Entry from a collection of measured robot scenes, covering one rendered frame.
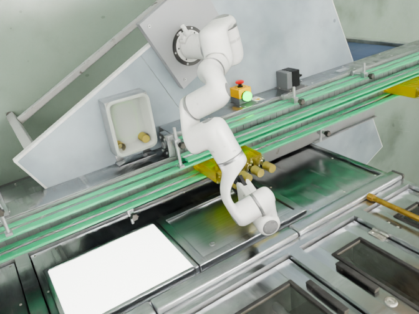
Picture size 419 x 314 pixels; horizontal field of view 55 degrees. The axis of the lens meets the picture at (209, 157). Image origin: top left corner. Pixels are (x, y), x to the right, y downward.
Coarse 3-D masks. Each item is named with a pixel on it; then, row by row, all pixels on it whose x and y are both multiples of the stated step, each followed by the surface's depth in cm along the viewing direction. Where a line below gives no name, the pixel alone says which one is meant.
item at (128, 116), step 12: (132, 96) 151; (144, 96) 153; (108, 108) 147; (120, 108) 157; (132, 108) 160; (144, 108) 159; (108, 120) 149; (120, 120) 158; (132, 120) 161; (144, 120) 163; (120, 132) 160; (132, 132) 163; (144, 132) 166; (132, 144) 163; (144, 144) 162
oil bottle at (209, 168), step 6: (204, 162) 162; (210, 162) 161; (198, 168) 166; (204, 168) 161; (210, 168) 157; (216, 168) 156; (204, 174) 163; (210, 174) 158; (216, 174) 154; (216, 180) 155
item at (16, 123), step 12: (144, 12) 209; (132, 24) 207; (120, 36) 205; (108, 48) 204; (96, 60) 203; (72, 72) 200; (60, 84) 197; (48, 96) 196; (36, 108) 195; (12, 120) 193; (24, 120) 193; (24, 132) 173; (24, 144) 163
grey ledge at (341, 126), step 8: (368, 112) 223; (344, 120) 214; (352, 120) 218; (360, 120) 221; (368, 120) 222; (328, 128) 209; (336, 128) 213; (344, 128) 216; (304, 136) 202; (312, 136) 205; (288, 144) 197; (296, 144) 200; (304, 144) 203; (272, 152) 193; (280, 152) 196; (288, 152) 199
